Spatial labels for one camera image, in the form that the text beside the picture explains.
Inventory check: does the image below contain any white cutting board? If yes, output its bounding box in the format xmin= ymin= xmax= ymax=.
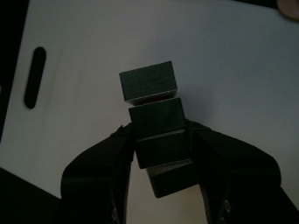
xmin=0 ymin=0 xmax=299 ymax=224

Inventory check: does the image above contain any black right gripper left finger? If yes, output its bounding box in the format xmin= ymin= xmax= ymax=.
xmin=52 ymin=122 xmax=136 ymax=224

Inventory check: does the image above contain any dark green sushi piece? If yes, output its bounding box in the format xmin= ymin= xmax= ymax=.
xmin=133 ymin=129 xmax=195 ymax=170
xmin=117 ymin=60 xmax=180 ymax=105
xmin=144 ymin=158 xmax=201 ymax=199
xmin=126 ymin=97 xmax=187 ymax=138

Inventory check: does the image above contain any tan wooden plate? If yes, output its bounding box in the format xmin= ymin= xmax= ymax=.
xmin=275 ymin=0 xmax=299 ymax=21

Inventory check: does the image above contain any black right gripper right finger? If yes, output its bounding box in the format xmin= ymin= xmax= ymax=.
xmin=184 ymin=118 xmax=299 ymax=224

